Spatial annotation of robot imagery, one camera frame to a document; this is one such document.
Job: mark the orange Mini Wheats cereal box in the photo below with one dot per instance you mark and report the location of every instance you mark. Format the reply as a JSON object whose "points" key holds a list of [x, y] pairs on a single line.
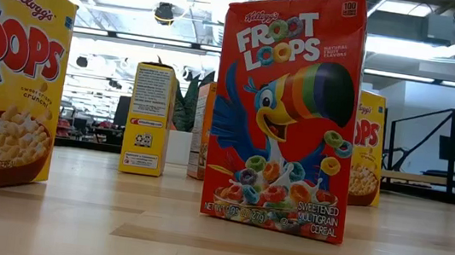
{"points": [[202, 142]]}

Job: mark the red Froot Loops cereal box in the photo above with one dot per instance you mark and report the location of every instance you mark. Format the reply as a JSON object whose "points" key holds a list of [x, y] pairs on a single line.
{"points": [[279, 159]]}

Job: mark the wooden shelf board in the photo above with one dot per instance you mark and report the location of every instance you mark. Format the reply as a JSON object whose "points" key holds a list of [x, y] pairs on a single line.
{"points": [[415, 177]]}

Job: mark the snake plant in white pot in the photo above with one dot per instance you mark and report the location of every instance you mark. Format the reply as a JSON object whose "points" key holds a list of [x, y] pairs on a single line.
{"points": [[186, 105]]}

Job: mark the black computer monitor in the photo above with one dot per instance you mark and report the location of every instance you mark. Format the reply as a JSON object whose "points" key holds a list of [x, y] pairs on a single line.
{"points": [[122, 111]]}

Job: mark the black hanging ceiling fixture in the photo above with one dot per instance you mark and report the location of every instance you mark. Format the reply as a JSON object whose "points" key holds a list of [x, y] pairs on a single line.
{"points": [[164, 14]]}

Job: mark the black round ceiling speaker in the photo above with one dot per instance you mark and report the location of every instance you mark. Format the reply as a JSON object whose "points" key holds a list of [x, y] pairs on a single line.
{"points": [[82, 61]]}

